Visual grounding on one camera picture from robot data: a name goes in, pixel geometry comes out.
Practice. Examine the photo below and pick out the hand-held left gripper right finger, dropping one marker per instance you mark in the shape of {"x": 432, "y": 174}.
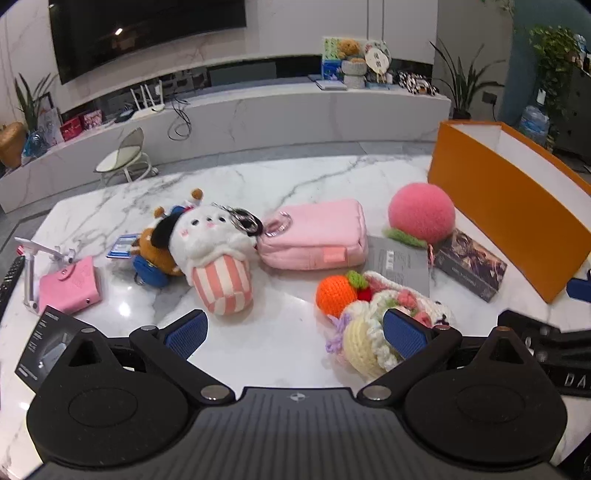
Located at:
{"x": 401, "y": 334}

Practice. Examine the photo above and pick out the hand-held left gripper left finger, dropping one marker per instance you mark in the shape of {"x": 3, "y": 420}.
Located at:
{"x": 187, "y": 334}

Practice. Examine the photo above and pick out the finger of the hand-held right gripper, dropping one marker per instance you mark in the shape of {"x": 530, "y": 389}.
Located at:
{"x": 579, "y": 290}

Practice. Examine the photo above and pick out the white popcorn bucket plush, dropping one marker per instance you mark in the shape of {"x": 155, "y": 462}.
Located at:
{"x": 217, "y": 251}

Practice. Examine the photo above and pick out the dark printed box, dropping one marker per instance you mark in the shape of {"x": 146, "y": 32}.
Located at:
{"x": 471, "y": 265}

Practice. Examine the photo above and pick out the orange cardboard box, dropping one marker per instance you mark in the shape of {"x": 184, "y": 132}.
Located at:
{"x": 503, "y": 198}

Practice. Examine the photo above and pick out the pink peach plush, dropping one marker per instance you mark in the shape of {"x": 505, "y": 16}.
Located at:
{"x": 420, "y": 212}

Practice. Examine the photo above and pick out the pink fabric pouch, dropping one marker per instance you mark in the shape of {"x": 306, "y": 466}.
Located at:
{"x": 318, "y": 230}

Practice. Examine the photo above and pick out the crochet fruit and flower bundle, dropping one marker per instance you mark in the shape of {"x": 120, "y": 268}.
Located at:
{"x": 364, "y": 337}

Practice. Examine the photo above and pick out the grey flat box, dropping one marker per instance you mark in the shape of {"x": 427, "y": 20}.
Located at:
{"x": 399, "y": 265}

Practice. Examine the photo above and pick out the brown red panda plush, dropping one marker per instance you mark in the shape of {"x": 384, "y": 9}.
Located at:
{"x": 154, "y": 258}

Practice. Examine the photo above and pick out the blue card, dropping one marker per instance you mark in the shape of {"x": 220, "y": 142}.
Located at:
{"x": 121, "y": 247}

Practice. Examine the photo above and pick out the pink card wallet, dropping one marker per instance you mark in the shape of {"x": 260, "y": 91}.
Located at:
{"x": 69, "y": 286}

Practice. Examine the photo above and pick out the black product box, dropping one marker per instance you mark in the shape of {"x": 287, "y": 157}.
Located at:
{"x": 44, "y": 341}

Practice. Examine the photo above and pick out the white phone stand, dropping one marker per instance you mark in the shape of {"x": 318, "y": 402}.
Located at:
{"x": 30, "y": 277}

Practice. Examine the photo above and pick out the large water bottle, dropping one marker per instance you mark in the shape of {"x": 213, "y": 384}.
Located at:
{"x": 534, "y": 122}

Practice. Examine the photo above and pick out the dark cabinet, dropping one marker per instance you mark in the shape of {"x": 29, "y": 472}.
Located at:
{"x": 575, "y": 110}

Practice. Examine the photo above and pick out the black remote control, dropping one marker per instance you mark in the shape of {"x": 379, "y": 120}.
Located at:
{"x": 10, "y": 286}

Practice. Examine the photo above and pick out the white round stool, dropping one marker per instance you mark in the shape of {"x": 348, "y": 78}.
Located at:
{"x": 121, "y": 157}

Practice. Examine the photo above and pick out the small black box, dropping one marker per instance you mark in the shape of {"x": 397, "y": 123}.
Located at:
{"x": 123, "y": 115}

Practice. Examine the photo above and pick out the white router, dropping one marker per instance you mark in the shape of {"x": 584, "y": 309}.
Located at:
{"x": 150, "y": 108}

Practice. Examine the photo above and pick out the white marble media console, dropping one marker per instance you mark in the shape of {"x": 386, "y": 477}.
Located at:
{"x": 277, "y": 120}

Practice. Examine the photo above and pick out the potted long-leaf plant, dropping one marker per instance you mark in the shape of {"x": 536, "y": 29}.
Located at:
{"x": 461, "y": 87}

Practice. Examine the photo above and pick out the pink printed gift box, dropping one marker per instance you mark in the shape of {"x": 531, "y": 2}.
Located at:
{"x": 91, "y": 121}

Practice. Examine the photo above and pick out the red gift box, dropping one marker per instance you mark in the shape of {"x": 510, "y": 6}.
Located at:
{"x": 70, "y": 130}

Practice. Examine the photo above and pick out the bushy green plant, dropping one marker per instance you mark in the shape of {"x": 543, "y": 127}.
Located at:
{"x": 554, "y": 50}

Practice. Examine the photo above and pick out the blue glass ornament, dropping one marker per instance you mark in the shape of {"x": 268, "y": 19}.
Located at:
{"x": 34, "y": 145}

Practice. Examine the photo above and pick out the black and white patterned bag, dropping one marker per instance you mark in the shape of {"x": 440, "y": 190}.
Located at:
{"x": 418, "y": 84}

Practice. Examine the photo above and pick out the printed poster board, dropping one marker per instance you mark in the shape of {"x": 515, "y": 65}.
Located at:
{"x": 50, "y": 122}

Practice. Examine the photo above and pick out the golden vase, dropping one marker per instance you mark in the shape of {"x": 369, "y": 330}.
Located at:
{"x": 11, "y": 145}

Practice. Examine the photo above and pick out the flat grey book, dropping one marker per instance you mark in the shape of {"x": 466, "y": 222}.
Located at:
{"x": 331, "y": 85}

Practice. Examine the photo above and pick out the grey knitted basket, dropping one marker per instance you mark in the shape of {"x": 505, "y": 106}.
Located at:
{"x": 354, "y": 74}

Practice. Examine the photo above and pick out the blue printed box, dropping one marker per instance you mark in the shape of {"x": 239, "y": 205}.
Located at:
{"x": 330, "y": 70}

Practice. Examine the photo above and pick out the round paper fan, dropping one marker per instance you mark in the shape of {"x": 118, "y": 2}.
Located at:
{"x": 377, "y": 57}

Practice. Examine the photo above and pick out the tall leafy plant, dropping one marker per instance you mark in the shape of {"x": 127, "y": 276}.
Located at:
{"x": 30, "y": 104}

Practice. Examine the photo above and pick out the brown teddy bear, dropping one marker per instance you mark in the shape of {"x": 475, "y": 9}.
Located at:
{"x": 348, "y": 48}

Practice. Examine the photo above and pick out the green trailing vine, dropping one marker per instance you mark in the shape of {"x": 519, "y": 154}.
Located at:
{"x": 501, "y": 5}

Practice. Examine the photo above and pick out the green printed box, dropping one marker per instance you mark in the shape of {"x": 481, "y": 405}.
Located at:
{"x": 330, "y": 48}

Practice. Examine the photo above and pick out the black television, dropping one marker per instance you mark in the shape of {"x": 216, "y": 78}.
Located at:
{"x": 138, "y": 32}

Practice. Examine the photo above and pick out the wall socket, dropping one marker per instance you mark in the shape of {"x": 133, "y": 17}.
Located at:
{"x": 489, "y": 98}

